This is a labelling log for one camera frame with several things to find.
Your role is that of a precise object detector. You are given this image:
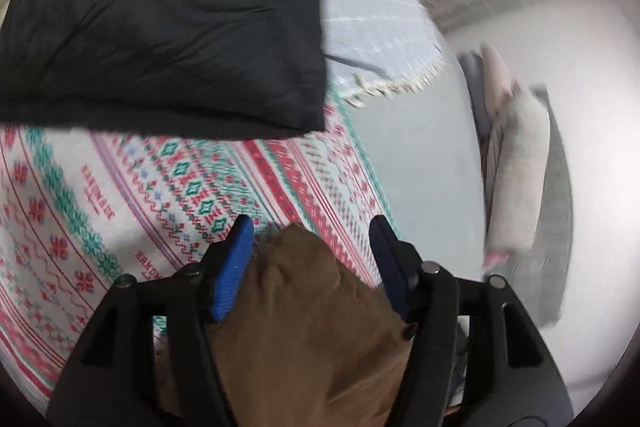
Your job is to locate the dark quilted jacket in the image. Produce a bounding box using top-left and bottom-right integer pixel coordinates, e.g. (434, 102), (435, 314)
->
(0, 0), (328, 141)

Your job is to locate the pale pink pillow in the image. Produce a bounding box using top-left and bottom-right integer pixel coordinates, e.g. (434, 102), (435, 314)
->
(480, 44), (519, 108)

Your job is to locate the mauve pillow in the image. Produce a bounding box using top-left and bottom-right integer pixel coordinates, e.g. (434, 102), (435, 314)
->
(481, 249), (512, 271)

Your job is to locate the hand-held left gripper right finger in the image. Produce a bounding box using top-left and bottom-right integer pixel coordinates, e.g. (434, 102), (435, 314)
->
(368, 214), (576, 427)

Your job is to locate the brown coat with fur collar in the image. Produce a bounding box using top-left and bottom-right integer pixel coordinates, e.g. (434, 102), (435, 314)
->
(152, 223), (416, 427)

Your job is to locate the light grey folded pillow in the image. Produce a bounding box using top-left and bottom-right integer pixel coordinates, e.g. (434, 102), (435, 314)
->
(484, 94), (551, 254)

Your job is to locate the light blue fringed blanket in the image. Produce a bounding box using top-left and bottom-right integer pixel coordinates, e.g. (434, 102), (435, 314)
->
(295, 0), (447, 108)

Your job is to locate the patterned knit-print blanket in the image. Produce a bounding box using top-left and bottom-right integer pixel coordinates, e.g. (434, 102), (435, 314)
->
(0, 99), (401, 413)

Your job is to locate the grey bed sheet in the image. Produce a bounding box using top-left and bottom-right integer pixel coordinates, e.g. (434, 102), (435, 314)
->
(350, 52), (490, 294)

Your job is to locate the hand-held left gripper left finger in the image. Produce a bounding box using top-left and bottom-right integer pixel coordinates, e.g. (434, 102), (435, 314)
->
(47, 214), (256, 427)

